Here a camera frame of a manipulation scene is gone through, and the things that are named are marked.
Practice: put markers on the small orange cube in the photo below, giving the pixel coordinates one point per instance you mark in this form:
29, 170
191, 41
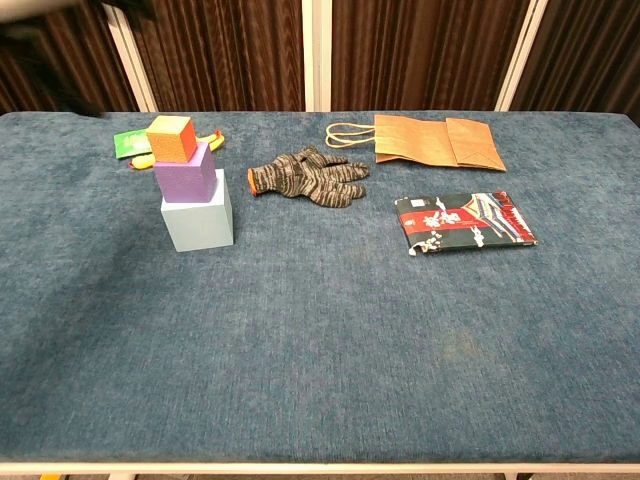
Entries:
170, 142

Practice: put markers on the light blue block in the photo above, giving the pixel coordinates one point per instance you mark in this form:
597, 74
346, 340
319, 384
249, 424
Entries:
200, 225

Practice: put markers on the brown curtain partition panel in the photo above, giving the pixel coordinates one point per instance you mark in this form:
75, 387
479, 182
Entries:
225, 50
425, 50
20, 80
590, 50

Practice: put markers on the grey striped knit glove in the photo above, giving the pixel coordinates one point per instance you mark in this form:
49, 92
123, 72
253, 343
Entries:
300, 177

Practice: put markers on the green foil packet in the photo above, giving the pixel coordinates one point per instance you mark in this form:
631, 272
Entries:
130, 142

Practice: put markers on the yellow rubber chicken toy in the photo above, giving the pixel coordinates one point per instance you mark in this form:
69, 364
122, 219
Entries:
142, 161

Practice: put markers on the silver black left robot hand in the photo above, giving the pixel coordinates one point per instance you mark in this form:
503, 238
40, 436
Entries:
132, 6

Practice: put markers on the medium purple cube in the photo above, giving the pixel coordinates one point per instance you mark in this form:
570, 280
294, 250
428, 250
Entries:
182, 180

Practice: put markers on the dark patterned folded packet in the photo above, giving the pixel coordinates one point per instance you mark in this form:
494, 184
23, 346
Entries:
460, 222

